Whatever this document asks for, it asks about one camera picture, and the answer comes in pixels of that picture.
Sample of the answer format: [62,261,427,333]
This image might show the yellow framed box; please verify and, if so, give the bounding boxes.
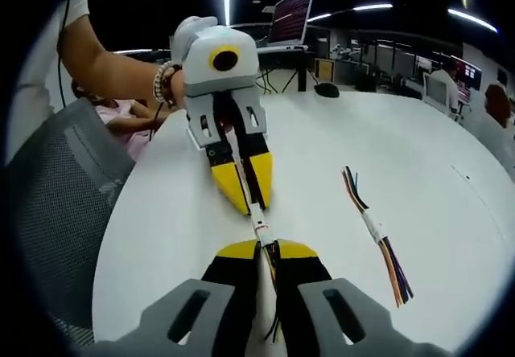
[313,56,337,81]

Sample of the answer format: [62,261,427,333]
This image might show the open laptop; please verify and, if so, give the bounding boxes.
[257,0,318,55]

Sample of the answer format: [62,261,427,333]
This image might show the multicoloured wire bundle white connector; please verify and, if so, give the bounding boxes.
[340,166,415,310]

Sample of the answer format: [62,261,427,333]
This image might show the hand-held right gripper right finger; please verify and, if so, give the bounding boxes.
[276,239,448,357]

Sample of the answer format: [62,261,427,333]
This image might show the grey mesh office chair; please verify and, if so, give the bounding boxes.
[6,96,137,348]

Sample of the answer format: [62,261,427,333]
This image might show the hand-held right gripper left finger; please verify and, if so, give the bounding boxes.
[93,240,259,357]

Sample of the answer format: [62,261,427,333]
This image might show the JST connector cable dark wires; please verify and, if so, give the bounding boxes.
[257,228,283,344]

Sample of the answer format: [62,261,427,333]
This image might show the white office chair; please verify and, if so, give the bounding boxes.
[421,72,451,115]

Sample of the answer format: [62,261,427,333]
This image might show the person's left hand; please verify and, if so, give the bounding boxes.
[168,14,219,111]

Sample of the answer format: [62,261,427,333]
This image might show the thin black cable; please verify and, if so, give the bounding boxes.
[55,0,70,109]

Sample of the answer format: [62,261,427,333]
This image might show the black stand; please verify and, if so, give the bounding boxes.
[257,53,317,94]

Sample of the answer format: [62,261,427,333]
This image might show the small black object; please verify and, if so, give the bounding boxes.
[313,83,342,100]

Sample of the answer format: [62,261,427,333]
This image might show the JST connector cable pale wires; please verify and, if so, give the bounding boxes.
[219,123,270,233]

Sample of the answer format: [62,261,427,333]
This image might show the beaded bracelet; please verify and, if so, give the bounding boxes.
[151,60,183,109]

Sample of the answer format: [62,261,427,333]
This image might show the person's white shirt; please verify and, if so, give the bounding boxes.
[6,0,92,167]

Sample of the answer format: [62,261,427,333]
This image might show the computer monitor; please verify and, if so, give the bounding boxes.
[449,54,484,92]

